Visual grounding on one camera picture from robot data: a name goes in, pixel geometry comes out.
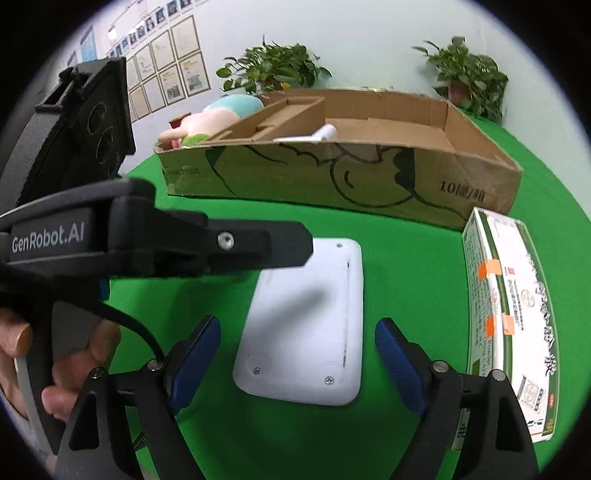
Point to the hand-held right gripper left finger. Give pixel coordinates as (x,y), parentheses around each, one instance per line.
(191,364)

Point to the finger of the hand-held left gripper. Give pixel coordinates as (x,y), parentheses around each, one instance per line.
(240,240)
(103,288)

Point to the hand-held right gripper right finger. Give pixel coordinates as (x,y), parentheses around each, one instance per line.
(397,364)

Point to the white plastic device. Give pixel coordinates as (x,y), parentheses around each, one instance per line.
(300,332)

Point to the pink and teal plush toy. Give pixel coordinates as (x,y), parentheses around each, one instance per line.
(226,110)

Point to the white handheld device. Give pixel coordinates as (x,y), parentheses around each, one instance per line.
(323,132)

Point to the long brown cardboard box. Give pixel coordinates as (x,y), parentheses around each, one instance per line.
(286,110)

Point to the large cardboard box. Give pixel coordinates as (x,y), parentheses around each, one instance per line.
(415,184)

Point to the person's left forearm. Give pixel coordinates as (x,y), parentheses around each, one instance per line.
(18,434)

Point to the person's left hand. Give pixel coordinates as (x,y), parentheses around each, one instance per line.
(69,374)

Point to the green and white medicine box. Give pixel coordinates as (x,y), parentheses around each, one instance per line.
(508,300)

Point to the red paper cup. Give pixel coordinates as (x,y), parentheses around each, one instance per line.
(179,122)

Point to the bushy potted plant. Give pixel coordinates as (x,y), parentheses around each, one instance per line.
(277,64)

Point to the group of framed certificates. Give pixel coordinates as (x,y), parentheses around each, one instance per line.
(175,69)

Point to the row of portrait photos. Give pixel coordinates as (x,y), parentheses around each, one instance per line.
(152,23)

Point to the potted plant in brown pot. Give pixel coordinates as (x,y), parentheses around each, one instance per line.
(471,78)

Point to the row of blue wall posters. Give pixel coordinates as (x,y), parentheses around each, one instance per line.
(85,44)

